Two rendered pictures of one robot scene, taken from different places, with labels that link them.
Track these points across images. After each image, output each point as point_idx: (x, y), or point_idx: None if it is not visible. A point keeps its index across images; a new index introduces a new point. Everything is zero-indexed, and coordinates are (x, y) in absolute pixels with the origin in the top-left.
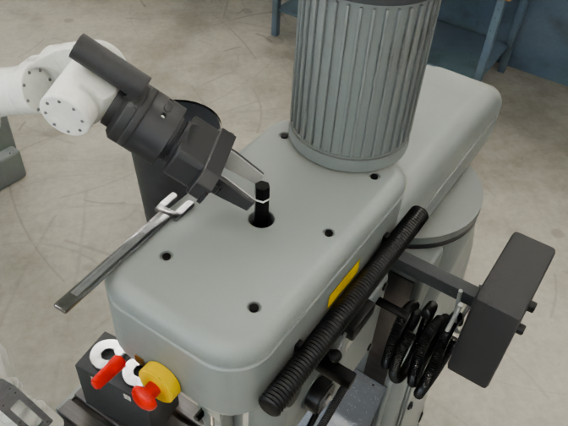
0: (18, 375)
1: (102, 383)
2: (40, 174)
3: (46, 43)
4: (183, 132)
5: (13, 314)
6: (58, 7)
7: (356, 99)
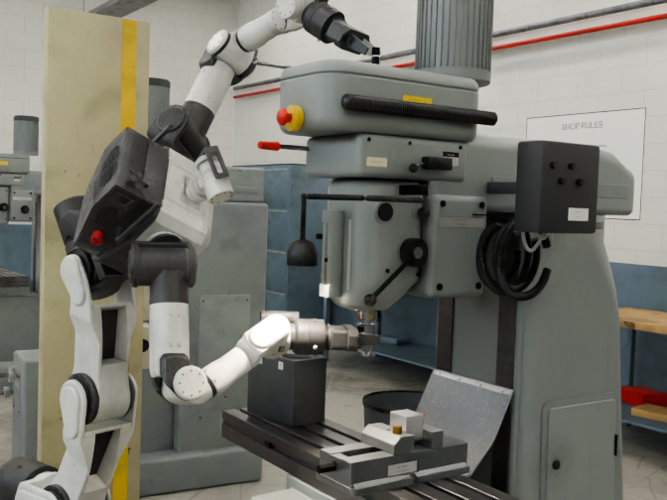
0: None
1: (263, 143)
2: (275, 481)
3: None
4: (338, 18)
5: None
6: (342, 398)
7: (440, 25)
